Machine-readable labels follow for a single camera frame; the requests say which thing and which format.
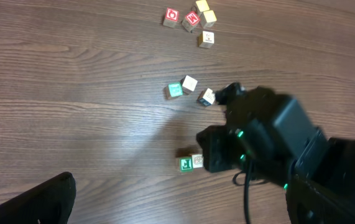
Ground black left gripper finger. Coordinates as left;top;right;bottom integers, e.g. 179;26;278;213
0;172;76;224

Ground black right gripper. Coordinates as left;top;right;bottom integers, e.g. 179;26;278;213
196;82;289;187

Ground plain E pretzel block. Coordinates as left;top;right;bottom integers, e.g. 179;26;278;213
191;154;204;169

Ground green letter F block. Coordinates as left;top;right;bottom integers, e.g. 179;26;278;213
177;157;193;173

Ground red Y wooden block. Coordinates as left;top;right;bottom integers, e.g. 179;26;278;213
197;88;215;106

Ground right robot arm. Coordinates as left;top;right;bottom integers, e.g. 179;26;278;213
196;82;355;223

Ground red letter wooden block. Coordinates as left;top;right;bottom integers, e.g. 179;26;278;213
180;75;198;94

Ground green letter B block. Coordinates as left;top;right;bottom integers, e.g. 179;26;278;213
165;82;183;100

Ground blue X wooden block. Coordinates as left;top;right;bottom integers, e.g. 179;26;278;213
198;31;214;49

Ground yellow front wooden block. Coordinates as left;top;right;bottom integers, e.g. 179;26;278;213
200;10;217;29

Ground yellow wooden block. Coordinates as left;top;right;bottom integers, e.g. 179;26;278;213
195;0;210;13
200;10;217;29

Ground red letter M block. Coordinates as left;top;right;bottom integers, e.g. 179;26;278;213
182;11;200;32

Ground red apple picture block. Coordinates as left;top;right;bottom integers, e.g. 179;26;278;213
163;7;179;28

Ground yellow rear wooden block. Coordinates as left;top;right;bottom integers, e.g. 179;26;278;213
195;0;210;13

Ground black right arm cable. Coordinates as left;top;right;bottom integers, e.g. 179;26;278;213
232;158;270;224

